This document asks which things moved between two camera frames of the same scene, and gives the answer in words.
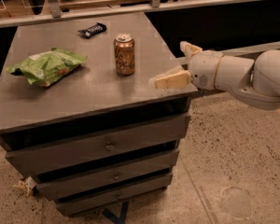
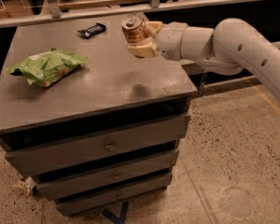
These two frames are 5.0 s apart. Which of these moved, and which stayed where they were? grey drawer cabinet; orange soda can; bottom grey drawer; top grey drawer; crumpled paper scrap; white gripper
Moved: white gripper; orange soda can
Stayed: grey drawer cabinet; bottom grey drawer; top grey drawer; crumpled paper scrap
